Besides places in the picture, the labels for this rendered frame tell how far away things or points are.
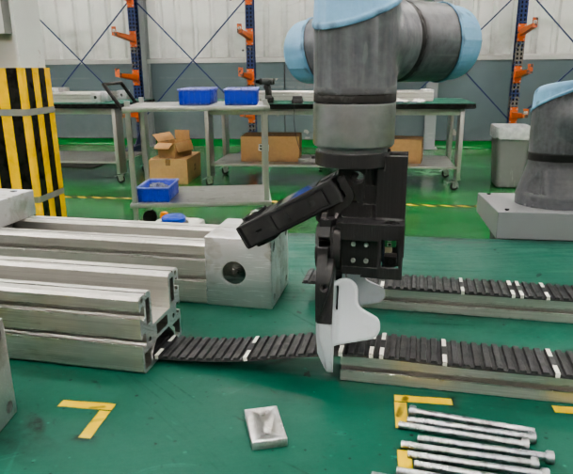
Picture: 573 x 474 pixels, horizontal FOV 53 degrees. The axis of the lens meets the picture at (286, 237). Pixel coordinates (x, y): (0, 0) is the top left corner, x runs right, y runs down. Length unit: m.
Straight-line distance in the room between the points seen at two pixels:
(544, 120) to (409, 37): 0.67
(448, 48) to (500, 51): 7.82
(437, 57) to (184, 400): 0.40
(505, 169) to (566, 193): 4.53
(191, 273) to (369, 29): 0.42
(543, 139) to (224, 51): 7.51
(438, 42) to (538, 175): 0.65
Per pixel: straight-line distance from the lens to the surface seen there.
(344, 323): 0.55
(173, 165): 5.78
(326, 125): 0.52
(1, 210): 0.94
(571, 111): 1.16
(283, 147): 5.59
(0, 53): 4.15
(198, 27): 8.62
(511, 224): 1.13
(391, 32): 0.52
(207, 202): 3.74
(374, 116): 0.51
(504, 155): 5.67
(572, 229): 1.16
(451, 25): 0.60
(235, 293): 0.77
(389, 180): 0.53
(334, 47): 0.51
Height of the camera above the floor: 1.08
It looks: 16 degrees down
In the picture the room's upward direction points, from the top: 1 degrees counter-clockwise
